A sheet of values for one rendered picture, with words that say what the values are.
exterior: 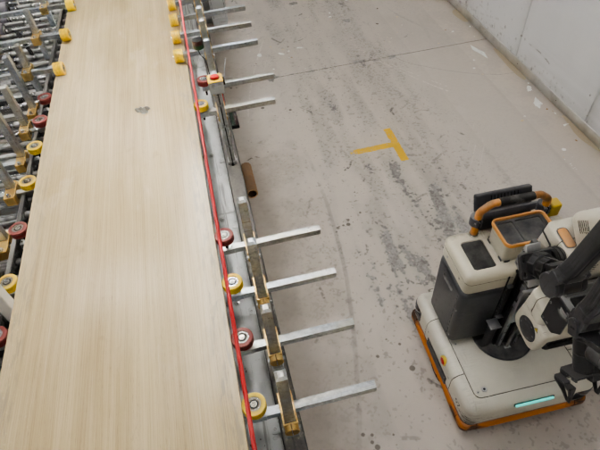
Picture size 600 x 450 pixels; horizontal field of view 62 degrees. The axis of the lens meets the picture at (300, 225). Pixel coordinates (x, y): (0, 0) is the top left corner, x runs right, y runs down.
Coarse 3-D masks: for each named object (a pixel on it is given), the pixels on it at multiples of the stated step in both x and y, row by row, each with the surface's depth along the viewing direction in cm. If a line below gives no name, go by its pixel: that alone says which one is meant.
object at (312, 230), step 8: (288, 232) 220; (296, 232) 219; (304, 232) 219; (312, 232) 220; (320, 232) 221; (256, 240) 218; (264, 240) 218; (272, 240) 218; (280, 240) 219; (288, 240) 220; (224, 248) 216; (232, 248) 216; (240, 248) 217
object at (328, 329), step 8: (344, 320) 187; (352, 320) 187; (312, 328) 186; (320, 328) 186; (328, 328) 185; (336, 328) 185; (344, 328) 186; (352, 328) 188; (280, 336) 184; (288, 336) 184; (296, 336) 184; (304, 336) 184; (312, 336) 185; (320, 336) 186; (256, 344) 183; (264, 344) 183; (280, 344) 184; (288, 344) 185; (240, 352) 181; (248, 352) 182
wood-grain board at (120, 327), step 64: (128, 0) 374; (64, 64) 315; (128, 64) 310; (64, 128) 269; (128, 128) 266; (192, 128) 262; (64, 192) 235; (128, 192) 232; (192, 192) 229; (64, 256) 208; (128, 256) 206; (192, 256) 204; (64, 320) 187; (128, 320) 185; (192, 320) 183; (0, 384) 171; (64, 384) 170; (128, 384) 168; (192, 384) 167; (0, 448) 156; (64, 448) 155; (128, 448) 154; (192, 448) 153
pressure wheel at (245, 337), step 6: (240, 330) 178; (246, 330) 178; (240, 336) 176; (246, 336) 177; (252, 336) 177; (234, 342) 175; (240, 342) 176; (246, 342) 175; (252, 342) 176; (240, 348) 175; (246, 348) 176
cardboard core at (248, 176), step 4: (244, 164) 366; (248, 164) 366; (244, 168) 363; (248, 168) 363; (244, 172) 361; (248, 172) 359; (252, 172) 362; (244, 176) 359; (248, 176) 357; (252, 176) 358; (248, 180) 354; (252, 180) 354; (248, 184) 351; (252, 184) 351; (248, 188) 349; (252, 188) 348; (256, 188) 351; (248, 192) 348; (252, 192) 356; (256, 192) 350; (248, 196) 351; (252, 196) 352
